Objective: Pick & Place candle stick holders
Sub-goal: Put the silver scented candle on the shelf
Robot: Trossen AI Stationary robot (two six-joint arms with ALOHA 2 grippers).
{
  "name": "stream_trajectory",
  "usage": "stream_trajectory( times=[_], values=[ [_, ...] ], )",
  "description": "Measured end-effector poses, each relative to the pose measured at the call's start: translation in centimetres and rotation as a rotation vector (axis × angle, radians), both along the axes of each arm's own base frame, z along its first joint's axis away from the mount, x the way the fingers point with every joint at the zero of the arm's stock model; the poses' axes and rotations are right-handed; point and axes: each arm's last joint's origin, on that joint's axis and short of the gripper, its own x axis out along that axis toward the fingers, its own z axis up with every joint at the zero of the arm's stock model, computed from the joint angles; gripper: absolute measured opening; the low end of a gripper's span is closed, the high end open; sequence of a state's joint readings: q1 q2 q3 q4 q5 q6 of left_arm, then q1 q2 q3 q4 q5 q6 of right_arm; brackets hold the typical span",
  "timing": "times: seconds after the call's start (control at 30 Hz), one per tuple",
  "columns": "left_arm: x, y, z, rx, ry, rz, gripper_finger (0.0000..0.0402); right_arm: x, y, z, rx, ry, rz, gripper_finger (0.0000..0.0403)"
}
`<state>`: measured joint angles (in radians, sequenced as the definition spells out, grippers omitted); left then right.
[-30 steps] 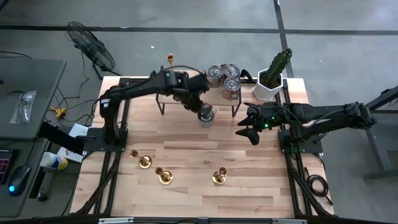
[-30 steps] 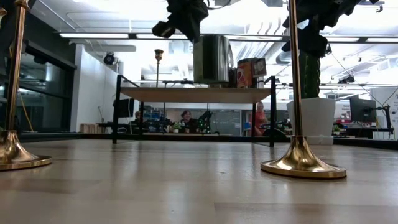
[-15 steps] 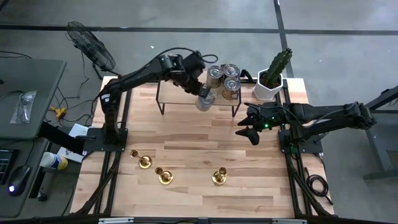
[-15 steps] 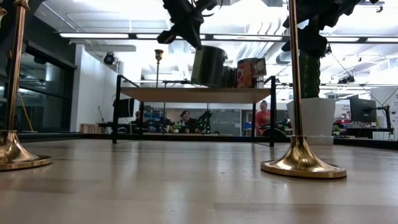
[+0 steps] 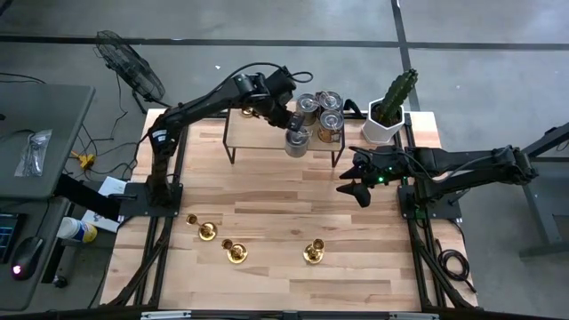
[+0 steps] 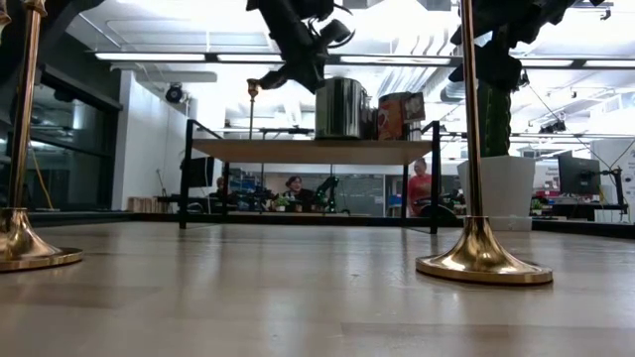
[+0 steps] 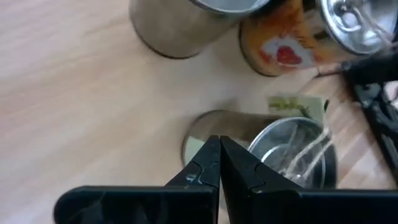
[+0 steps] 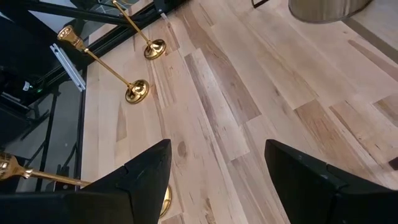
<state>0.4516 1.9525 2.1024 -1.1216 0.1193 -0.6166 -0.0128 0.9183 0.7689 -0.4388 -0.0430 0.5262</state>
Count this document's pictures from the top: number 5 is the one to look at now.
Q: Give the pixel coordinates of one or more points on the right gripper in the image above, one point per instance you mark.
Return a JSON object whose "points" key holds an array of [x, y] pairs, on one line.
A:
{"points": [[380, 166]]}

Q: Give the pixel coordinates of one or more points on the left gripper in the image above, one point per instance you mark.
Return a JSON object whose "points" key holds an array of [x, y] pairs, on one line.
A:
{"points": [[280, 109]]}

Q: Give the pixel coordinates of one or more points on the silver candle tin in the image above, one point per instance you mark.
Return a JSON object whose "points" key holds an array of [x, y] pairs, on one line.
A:
{"points": [[307, 106]]}

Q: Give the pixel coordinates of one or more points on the green label candle tin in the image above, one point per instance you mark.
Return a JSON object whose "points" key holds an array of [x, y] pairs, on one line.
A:
{"points": [[296, 146]]}

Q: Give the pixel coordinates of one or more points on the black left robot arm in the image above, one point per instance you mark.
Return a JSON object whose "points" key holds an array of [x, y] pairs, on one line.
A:
{"points": [[195, 104]]}

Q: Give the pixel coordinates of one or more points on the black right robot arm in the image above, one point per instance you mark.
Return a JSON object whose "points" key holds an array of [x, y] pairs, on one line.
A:
{"points": [[467, 162]]}

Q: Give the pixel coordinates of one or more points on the dark floral label candle tin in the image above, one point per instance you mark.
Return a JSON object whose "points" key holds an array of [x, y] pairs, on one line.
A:
{"points": [[331, 101]]}

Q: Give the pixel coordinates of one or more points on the wooden shelf riser black legs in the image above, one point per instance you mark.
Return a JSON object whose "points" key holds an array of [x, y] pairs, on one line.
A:
{"points": [[258, 135]]}

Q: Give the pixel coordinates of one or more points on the white plant pot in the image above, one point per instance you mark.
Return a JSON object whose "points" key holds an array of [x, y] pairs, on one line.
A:
{"points": [[378, 133]]}

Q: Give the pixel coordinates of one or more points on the black table clamp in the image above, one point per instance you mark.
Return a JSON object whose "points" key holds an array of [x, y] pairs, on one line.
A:
{"points": [[353, 106]]}

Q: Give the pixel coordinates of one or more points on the green cactus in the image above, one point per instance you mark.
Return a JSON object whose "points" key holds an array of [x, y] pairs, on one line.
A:
{"points": [[398, 95]]}

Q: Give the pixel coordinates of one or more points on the black floor fan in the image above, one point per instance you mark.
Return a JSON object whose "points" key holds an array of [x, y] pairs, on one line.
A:
{"points": [[133, 69]]}

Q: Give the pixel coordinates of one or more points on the white paper sheet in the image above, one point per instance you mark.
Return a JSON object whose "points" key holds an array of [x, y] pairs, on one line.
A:
{"points": [[111, 186]]}

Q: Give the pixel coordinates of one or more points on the yellow power plug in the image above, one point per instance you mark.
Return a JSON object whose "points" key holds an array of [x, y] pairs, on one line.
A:
{"points": [[87, 160]]}

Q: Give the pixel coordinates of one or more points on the printed paper sheet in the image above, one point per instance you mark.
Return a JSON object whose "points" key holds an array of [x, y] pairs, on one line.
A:
{"points": [[100, 220]]}

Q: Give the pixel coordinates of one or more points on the black desk support beam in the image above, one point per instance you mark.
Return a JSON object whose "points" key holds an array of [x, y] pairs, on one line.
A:
{"points": [[86, 198]]}

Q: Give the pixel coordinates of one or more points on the dark grey desk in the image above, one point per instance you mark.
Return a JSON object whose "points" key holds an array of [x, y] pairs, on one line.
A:
{"points": [[53, 115]]}

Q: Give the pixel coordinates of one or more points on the white bottle yellow cap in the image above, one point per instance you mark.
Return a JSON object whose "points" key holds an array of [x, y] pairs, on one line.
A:
{"points": [[73, 229]]}

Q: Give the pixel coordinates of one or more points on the clear plastic bag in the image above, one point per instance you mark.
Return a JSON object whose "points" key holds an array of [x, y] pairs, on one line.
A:
{"points": [[33, 153]]}

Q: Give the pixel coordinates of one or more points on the black desk caster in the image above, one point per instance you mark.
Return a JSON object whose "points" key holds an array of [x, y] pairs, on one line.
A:
{"points": [[60, 281]]}

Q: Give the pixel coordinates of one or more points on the black computer mouse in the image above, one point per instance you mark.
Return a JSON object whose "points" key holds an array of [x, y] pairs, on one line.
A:
{"points": [[26, 255]]}

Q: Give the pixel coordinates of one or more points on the black lit keyboard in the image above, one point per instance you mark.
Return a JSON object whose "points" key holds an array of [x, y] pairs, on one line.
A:
{"points": [[6, 235]]}

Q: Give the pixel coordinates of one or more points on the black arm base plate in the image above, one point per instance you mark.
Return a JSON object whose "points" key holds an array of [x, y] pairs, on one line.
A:
{"points": [[133, 206], [444, 209]]}

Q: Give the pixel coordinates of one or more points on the black aluminium table frame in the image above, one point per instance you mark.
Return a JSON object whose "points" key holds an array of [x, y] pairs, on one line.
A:
{"points": [[183, 164]]}

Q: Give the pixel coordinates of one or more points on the grey desk frame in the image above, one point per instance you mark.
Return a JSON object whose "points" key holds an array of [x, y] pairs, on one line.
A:
{"points": [[540, 213]]}

